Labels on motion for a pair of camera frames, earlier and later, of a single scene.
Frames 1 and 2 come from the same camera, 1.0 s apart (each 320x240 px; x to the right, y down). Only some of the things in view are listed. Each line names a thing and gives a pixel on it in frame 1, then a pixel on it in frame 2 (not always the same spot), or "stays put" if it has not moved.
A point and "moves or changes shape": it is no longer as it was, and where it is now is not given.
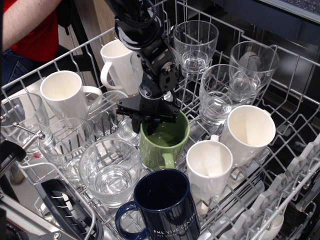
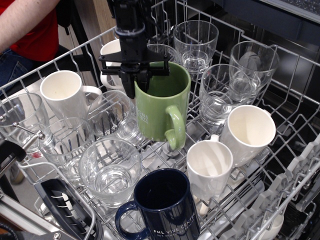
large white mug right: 248,130 stays put
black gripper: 149,102 to 134,59
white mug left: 63,91 stays put
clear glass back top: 194,39 stays put
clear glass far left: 23,120 stays put
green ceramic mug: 163,149 moves or changes shape
